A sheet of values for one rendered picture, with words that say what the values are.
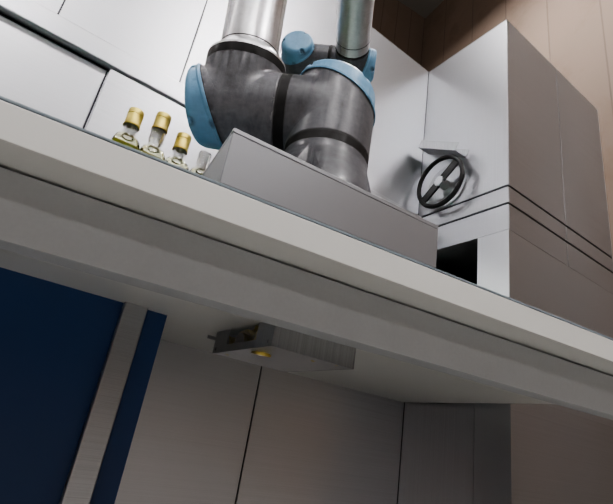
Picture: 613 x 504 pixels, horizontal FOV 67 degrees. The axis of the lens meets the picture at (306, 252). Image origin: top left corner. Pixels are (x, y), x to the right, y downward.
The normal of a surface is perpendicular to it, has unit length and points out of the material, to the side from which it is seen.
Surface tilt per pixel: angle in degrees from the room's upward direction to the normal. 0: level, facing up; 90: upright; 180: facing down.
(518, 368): 90
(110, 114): 90
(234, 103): 119
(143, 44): 90
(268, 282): 90
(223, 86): 103
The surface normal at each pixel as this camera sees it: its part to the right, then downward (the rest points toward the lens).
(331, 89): -0.03, -0.44
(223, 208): 0.48, -0.26
